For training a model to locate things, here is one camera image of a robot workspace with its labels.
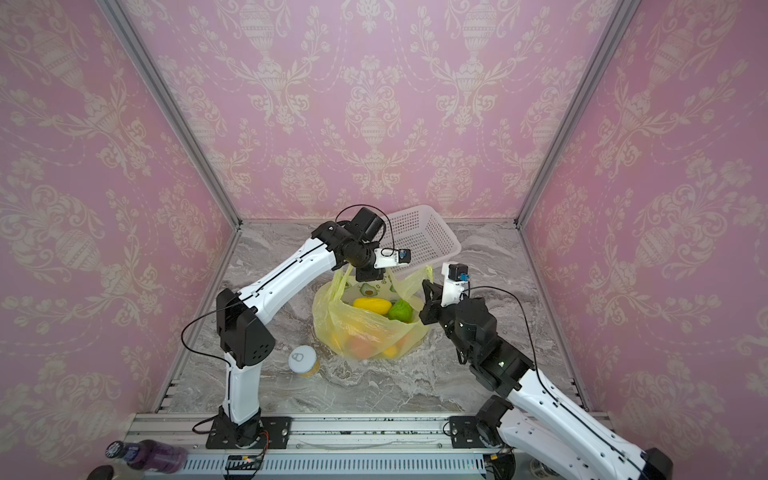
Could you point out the yellow banana fruit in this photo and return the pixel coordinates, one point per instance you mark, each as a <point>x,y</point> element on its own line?
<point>374,305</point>

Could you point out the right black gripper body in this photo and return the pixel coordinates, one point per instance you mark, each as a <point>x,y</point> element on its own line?
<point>433,303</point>

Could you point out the green fruit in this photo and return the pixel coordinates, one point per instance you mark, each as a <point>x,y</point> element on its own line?
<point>401,311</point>

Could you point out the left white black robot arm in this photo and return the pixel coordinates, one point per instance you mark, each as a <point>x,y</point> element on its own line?
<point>242,317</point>

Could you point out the black round object left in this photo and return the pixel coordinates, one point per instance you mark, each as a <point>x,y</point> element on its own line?
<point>102,472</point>

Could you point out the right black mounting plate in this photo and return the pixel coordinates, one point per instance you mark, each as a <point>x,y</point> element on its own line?
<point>468,432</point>

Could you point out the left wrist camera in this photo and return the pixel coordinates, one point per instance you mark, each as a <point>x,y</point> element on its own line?
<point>391,257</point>

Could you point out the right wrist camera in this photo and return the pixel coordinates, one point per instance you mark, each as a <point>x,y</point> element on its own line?
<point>456,282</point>

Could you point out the purple drink bottle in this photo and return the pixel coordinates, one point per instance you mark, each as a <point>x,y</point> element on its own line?
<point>148,455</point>

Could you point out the small circuit board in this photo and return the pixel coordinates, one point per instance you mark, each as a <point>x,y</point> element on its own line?
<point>239,466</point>

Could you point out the red lychee fruit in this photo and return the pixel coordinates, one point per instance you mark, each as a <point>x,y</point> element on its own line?
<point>361,348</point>

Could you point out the white plastic basket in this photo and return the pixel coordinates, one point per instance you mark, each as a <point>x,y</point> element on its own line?
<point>424,232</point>

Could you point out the black mounting plate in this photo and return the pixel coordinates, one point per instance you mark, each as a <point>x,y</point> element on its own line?
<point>271,432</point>
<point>468,432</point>

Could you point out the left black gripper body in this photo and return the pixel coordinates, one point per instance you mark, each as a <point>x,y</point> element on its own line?
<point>364,258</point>

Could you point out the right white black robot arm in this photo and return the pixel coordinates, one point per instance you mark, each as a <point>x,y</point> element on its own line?
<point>527,411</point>

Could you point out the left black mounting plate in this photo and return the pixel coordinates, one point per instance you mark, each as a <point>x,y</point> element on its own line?
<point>271,432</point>

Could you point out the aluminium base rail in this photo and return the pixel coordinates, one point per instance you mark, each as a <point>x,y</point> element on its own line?
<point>379,446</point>

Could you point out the yellow-green plastic bag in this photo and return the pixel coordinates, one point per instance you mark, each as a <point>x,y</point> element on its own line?
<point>335,320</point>

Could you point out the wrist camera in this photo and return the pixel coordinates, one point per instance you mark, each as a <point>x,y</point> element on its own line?
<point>456,282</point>
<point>391,257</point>

